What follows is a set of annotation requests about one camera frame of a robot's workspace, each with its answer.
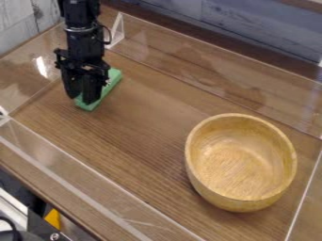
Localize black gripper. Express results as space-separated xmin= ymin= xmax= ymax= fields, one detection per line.
xmin=53 ymin=47 xmax=111 ymax=104

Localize black cable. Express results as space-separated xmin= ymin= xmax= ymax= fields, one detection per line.
xmin=0 ymin=216 xmax=24 ymax=241

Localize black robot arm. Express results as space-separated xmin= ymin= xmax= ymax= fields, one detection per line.
xmin=53 ymin=0 xmax=111 ymax=104

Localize yellow warning label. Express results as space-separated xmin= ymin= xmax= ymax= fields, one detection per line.
xmin=44 ymin=209 xmax=61 ymax=230

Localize brown wooden bowl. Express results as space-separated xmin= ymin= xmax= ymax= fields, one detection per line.
xmin=184 ymin=113 xmax=298 ymax=213

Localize clear acrylic tray walls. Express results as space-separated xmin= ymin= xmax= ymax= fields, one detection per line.
xmin=0 ymin=16 xmax=322 ymax=241

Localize green rectangular block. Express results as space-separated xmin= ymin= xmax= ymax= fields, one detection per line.
xmin=75 ymin=68 xmax=121 ymax=111

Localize clear acrylic corner bracket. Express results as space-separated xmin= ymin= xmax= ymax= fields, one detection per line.
xmin=104 ymin=13 xmax=124 ymax=49

